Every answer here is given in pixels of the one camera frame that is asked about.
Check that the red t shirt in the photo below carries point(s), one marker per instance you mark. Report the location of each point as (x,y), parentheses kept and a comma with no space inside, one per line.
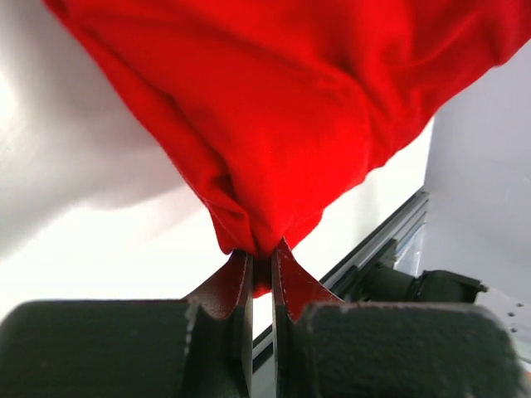
(271,110)

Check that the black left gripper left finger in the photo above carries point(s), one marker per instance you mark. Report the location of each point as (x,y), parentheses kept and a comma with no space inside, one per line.
(196,346)

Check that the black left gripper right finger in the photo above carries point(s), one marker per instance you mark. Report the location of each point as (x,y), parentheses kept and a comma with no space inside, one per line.
(326,347)

